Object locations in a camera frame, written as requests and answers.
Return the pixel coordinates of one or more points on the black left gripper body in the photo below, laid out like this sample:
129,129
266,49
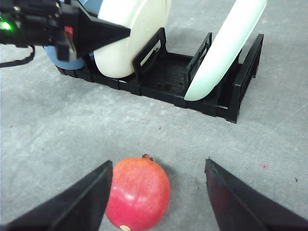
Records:
29,23

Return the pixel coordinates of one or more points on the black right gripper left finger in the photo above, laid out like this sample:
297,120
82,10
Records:
79,208

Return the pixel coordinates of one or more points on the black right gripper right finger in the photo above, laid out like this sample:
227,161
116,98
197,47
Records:
239,206

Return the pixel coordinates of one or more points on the white plate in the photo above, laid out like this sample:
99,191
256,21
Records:
144,18

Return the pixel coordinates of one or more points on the red pomegranate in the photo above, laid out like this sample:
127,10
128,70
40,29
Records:
139,195

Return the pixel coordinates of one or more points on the blue plate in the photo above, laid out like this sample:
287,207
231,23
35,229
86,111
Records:
94,7

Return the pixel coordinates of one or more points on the black plate rack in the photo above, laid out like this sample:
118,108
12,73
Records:
168,76

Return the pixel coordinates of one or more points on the light green plate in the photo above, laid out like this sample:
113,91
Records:
241,22

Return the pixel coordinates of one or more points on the black cable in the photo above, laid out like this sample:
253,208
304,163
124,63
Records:
11,63

